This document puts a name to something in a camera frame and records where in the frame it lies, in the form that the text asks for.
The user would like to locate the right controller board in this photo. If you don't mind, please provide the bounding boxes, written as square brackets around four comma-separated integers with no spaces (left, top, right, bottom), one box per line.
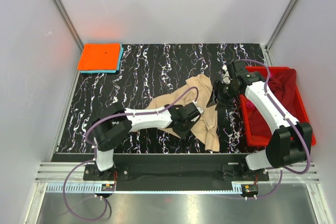
[243,184,259,194]

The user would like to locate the aluminium corner post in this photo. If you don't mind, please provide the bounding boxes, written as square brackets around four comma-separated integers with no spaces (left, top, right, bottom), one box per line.
[265,0,299,52]
[36,0,85,51]

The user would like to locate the right aluminium corner post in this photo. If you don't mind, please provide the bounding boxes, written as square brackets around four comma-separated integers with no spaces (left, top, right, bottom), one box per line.
[265,0,299,52]

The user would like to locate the black marble-pattern mat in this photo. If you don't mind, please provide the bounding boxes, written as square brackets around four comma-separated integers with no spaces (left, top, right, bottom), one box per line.
[56,44,264,154]

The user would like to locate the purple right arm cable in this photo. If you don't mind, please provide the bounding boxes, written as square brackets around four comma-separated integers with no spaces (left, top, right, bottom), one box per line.
[236,59,312,200]

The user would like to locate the controller board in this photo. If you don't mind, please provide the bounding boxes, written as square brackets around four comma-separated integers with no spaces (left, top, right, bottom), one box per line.
[101,184,116,191]
[243,184,259,194]

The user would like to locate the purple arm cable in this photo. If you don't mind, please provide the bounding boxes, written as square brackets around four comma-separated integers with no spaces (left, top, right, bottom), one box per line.
[236,59,312,200]
[62,86,199,221]

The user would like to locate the folded orange t-shirt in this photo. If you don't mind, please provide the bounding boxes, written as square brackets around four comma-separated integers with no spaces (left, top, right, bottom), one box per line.
[77,43,122,71]

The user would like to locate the left aluminium corner post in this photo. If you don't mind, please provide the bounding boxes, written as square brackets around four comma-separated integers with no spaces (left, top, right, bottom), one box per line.
[36,0,85,51]

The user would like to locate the folded teal t-shirt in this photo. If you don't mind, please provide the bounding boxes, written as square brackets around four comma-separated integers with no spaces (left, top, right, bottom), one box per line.
[79,44,124,74]

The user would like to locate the left controller board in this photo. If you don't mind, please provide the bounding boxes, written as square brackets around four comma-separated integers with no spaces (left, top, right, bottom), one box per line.
[101,184,116,191]

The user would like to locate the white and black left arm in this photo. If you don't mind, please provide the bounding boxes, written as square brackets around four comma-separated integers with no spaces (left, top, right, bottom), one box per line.
[86,102,204,172]

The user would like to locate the aluminium frame rail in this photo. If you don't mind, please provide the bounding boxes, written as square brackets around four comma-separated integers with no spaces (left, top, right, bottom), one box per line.
[35,163,319,197]

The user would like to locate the dark red t-shirt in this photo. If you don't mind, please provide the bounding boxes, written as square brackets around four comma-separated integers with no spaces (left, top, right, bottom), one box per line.
[247,68,297,139]

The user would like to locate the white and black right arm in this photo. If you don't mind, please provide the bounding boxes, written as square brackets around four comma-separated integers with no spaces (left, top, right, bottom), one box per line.
[206,59,313,175]

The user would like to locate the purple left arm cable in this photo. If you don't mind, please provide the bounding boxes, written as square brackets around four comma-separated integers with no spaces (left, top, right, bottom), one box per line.
[62,86,199,221]

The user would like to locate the beige t-shirt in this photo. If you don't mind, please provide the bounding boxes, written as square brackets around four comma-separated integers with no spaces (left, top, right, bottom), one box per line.
[146,74,220,152]

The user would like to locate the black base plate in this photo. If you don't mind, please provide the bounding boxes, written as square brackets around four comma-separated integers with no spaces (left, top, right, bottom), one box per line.
[83,154,269,182]

